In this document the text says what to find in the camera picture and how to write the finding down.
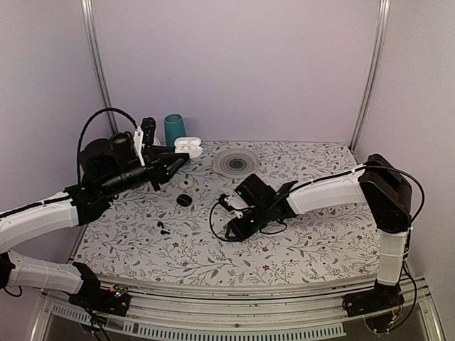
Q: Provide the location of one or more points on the black cylindrical vase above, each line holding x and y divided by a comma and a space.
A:
122, 145

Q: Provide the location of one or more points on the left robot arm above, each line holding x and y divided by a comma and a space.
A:
110, 167

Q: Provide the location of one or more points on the aluminium corner post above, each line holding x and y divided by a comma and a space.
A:
378, 45
88, 18

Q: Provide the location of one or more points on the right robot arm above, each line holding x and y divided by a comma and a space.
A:
334, 241

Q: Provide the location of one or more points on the black earbud charging case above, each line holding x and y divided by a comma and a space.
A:
184, 200

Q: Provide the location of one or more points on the beige open earbud case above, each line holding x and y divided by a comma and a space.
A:
185, 184

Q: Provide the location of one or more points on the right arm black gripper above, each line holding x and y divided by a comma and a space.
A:
240, 232

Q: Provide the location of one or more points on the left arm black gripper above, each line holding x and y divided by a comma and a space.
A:
157, 163

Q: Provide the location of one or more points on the white oval charging case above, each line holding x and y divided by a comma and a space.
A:
190, 145

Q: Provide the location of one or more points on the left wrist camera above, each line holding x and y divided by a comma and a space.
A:
144, 138

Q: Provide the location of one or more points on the aluminium front rail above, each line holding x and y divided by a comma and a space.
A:
309, 311

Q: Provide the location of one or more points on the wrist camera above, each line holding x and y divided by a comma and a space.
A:
144, 138
255, 192

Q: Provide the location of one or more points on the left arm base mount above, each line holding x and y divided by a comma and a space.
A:
92, 297

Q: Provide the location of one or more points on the grey spiral ceramic plate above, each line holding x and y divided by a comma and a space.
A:
236, 163

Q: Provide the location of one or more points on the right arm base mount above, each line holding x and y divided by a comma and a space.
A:
380, 297

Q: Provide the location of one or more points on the right aluminium corner post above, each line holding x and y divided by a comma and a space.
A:
378, 45

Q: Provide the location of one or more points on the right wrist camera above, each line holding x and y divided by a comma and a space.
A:
255, 192

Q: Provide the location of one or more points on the teal cylindrical vase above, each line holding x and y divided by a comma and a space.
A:
174, 128

